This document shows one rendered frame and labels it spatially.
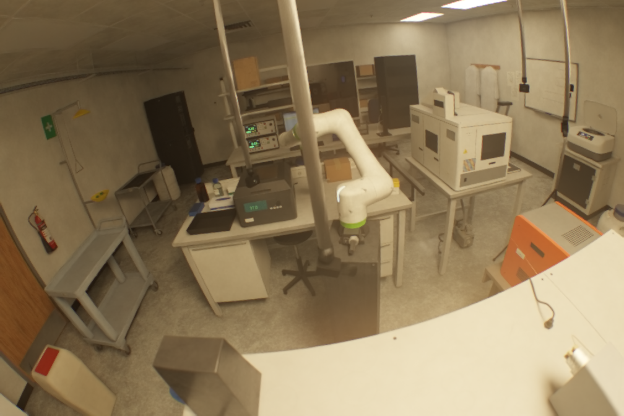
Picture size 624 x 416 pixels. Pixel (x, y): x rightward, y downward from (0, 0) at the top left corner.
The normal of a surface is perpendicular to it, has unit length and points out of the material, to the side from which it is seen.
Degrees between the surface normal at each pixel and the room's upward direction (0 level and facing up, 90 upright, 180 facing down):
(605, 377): 0
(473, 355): 0
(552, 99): 90
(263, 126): 90
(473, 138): 90
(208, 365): 0
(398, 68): 90
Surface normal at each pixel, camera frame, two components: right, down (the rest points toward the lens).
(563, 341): -0.14, -0.90
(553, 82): -0.99, 0.17
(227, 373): 0.98, -0.18
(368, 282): -0.24, 0.43
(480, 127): 0.09, 0.40
